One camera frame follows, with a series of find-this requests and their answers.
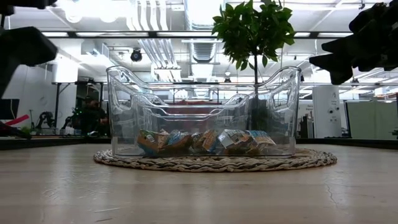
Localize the overhead light bar rail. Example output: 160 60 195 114
40 30 354 39

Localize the grey green partition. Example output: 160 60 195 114
344 100 398 141

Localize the white silver packet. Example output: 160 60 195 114
217 128 251 155

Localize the round woven placemat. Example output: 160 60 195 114
93 145 338 174

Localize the person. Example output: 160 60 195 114
74 96 110 138

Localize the white pillar cabinet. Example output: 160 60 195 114
312 85 343 139

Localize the black metal stand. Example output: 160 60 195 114
50 80 105 131

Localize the silver ventilation duct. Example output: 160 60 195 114
183 0 226 65

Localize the clear plastic bin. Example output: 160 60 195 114
106 65 303 157
155 101 240 146
136 92 251 147

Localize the green plant in black pot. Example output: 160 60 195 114
211 0 296 147

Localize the red foam tube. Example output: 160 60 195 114
5 113 31 127

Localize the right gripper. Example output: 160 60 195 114
309 2 398 85

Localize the blue green orange granola bar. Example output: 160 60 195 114
169 130 194 154
136 129 162 155
158 129 178 153
192 129 220 153
247 129 277 155

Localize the black ceiling spot lamp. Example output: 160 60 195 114
129 48 143 63

